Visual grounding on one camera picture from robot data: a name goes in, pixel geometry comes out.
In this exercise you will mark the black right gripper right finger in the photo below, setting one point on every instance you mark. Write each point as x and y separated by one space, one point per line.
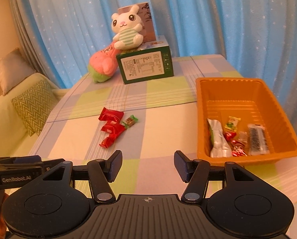
195 174

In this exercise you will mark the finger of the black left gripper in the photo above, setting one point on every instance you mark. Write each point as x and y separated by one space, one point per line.
32 160
45 166

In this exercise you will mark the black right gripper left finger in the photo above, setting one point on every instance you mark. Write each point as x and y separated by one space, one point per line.
101 173

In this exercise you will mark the silver white foil packet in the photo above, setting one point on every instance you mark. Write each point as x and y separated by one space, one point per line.
220 149

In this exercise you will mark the large red snack packet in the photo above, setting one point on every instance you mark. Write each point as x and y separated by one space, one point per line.
114 115

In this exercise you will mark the green brown candy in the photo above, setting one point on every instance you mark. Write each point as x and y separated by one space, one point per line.
130 121

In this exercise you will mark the brown cube candy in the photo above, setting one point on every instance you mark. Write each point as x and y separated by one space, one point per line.
243 138

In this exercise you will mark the yellow green candy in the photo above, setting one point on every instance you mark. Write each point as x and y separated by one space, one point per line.
232 123

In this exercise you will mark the clear black seaweed packet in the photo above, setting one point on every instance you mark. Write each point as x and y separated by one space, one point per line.
257 137

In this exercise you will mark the plaid tablecloth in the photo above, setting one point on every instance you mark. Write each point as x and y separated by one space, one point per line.
252 201

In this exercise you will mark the green zigzag cushion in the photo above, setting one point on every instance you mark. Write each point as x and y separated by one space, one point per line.
34 106

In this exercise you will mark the orange plastic tray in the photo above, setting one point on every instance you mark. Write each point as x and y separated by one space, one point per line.
252 102

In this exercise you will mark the beige grey cushion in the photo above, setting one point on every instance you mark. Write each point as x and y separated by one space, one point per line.
13 70

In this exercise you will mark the pink green star plush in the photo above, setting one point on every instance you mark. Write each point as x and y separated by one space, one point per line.
103 64

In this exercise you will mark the green white carton box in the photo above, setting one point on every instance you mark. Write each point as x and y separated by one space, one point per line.
151 60

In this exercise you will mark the white rabbit plush toy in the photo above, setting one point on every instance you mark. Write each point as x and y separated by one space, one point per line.
127 27

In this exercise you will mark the blue star curtain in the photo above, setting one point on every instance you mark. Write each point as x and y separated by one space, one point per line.
257 37

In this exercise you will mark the brown white paper box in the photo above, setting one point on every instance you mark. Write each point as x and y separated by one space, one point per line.
147 22

